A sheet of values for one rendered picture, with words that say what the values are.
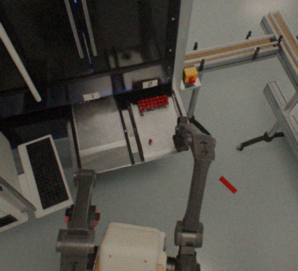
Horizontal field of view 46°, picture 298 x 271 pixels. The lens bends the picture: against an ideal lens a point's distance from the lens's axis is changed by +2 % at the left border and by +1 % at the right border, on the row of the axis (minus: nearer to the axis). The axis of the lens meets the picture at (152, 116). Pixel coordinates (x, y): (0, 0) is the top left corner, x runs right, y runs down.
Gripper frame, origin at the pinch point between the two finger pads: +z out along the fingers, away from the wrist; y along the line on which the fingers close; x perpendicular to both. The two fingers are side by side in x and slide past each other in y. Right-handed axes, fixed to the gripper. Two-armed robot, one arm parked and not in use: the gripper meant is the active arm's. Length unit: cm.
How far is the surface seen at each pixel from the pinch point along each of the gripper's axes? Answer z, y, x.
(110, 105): 2.3, 37.7, 31.6
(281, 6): 92, 163, -167
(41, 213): 9, -14, 79
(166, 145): 1.8, 4.2, 6.5
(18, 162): 51, 37, 101
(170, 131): 1.9, 12.1, 1.8
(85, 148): 0, 13, 51
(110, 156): 2.0, 5.9, 38.2
